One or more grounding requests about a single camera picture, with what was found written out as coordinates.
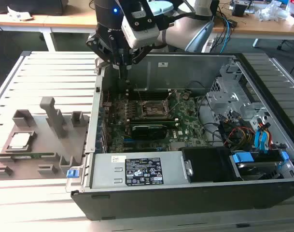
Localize CPU socket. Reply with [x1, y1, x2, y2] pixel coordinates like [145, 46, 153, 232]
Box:
[140, 100, 168, 118]

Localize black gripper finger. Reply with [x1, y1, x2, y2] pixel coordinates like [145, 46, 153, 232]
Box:
[124, 45, 152, 79]
[85, 33, 125, 79]

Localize black camera cable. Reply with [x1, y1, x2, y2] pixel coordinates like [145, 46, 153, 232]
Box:
[158, 9, 214, 32]

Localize small black box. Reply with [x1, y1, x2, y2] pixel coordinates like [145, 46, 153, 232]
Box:
[231, 2, 248, 17]

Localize black wire bundle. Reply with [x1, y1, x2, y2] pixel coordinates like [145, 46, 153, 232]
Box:
[196, 81, 231, 148]

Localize black plastic shroud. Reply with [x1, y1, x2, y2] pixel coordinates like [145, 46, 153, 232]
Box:
[181, 146, 234, 184]

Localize clear plastic bags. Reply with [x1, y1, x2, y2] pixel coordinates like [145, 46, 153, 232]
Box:
[254, 1, 289, 22]

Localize wooden desk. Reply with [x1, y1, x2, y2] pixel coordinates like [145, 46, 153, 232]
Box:
[0, 0, 294, 53]

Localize black camera bracket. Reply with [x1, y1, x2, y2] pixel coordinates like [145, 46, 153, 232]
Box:
[126, 0, 162, 32]

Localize black graphics card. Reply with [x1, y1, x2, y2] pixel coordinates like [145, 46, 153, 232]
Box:
[131, 123, 168, 141]

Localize orange yellow wire bundle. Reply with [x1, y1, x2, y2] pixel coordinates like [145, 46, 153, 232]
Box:
[227, 125, 257, 147]

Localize green RAM stick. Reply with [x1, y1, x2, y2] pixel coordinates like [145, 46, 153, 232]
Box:
[128, 117, 179, 127]
[0, 151, 55, 160]

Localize silver power supply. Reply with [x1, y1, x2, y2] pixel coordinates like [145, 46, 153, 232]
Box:
[89, 151, 195, 192]

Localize white paper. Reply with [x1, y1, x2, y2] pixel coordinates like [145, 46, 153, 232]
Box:
[6, 6, 34, 22]

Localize white power strip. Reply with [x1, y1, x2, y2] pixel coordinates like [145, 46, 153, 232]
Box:
[201, 38, 214, 53]

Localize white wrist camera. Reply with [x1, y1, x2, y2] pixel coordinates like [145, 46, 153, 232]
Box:
[121, 11, 160, 49]

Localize hard disk in blue carrier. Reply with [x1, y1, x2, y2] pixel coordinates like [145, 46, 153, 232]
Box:
[230, 149, 294, 182]

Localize black PC case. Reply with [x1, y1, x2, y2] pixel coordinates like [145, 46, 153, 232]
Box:
[65, 52, 294, 221]

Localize blue flat wire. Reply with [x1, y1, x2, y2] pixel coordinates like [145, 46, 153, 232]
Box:
[253, 126, 265, 155]
[259, 122, 271, 155]

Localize silver CPU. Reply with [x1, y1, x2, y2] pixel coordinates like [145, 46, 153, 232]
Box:
[9, 132, 32, 149]

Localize grey parts rack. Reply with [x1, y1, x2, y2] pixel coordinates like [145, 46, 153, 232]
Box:
[0, 96, 91, 181]

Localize green motherboard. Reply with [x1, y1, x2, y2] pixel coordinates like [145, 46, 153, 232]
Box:
[102, 88, 211, 154]

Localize metal drive cage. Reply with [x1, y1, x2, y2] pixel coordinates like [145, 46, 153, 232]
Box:
[206, 61, 286, 152]

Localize black bag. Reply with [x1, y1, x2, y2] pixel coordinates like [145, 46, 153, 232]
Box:
[0, 0, 65, 16]

